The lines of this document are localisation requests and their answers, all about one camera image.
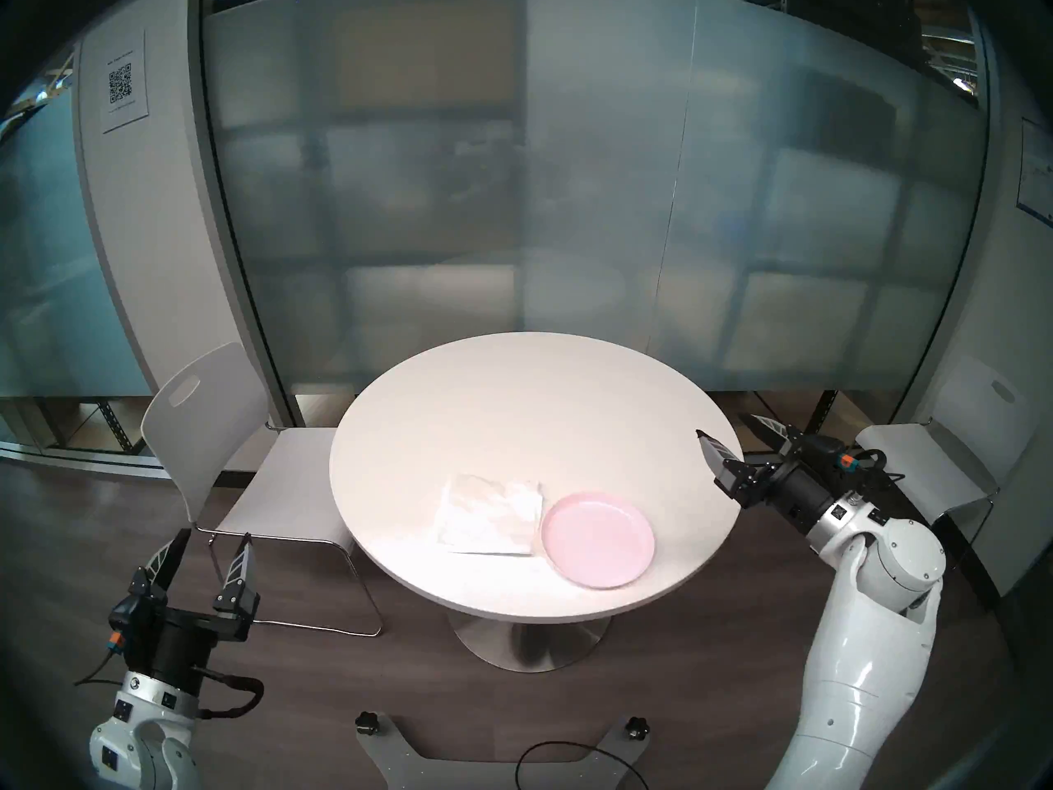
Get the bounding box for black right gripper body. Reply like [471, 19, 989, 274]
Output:
[761, 459, 833, 534]

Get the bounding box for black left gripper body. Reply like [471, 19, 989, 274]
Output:
[130, 606, 225, 689]

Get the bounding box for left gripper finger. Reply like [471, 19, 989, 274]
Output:
[214, 533, 261, 643]
[128, 528, 192, 610]

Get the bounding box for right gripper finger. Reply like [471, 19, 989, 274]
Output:
[696, 430, 770, 509]
[750, 414, 805, 458]

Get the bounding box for pink round plate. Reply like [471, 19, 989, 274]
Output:
[539, 490, 656, 590]

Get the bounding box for white cloth napkin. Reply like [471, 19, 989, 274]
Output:
[434, 474, 544, 557]

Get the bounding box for perforated metal rack strut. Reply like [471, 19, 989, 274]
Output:
[97, 397, 137, 452]
[796, 389, 840, 452]

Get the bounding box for white plastic chair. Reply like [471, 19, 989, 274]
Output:
[140, 342, 386, 637]
[839, 354, 1039, 612]

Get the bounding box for QR code paper sign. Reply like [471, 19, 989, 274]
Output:
[100, 30, 151, 135]

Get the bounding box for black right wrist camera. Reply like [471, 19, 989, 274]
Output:
[802, 434, 869, 475]

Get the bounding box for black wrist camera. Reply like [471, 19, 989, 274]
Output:
[109, 595, 149, 649]
[802, 434, 869, 475]

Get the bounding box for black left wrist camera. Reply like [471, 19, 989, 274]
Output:
[109, 595, 149, 649]

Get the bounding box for thin left camera cable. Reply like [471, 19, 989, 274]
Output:
[74, 644, 124, 689]

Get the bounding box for thin camera cable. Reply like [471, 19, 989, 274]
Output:
[860, 451, 910, 497]
[74, 644, 124, 689]

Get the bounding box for thick left gripper cable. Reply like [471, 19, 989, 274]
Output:
[193, 669, 266, 719]

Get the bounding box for thin right camera cable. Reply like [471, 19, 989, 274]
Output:
[860, 451, 910, 497]

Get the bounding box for round white pedestal table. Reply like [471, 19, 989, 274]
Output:
[329, 332, 748, 674]

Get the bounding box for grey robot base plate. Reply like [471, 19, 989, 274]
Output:
[355, 714, 655, 790]

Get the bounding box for black base cable loop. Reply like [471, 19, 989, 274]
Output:
[514, 739, 651, 790]

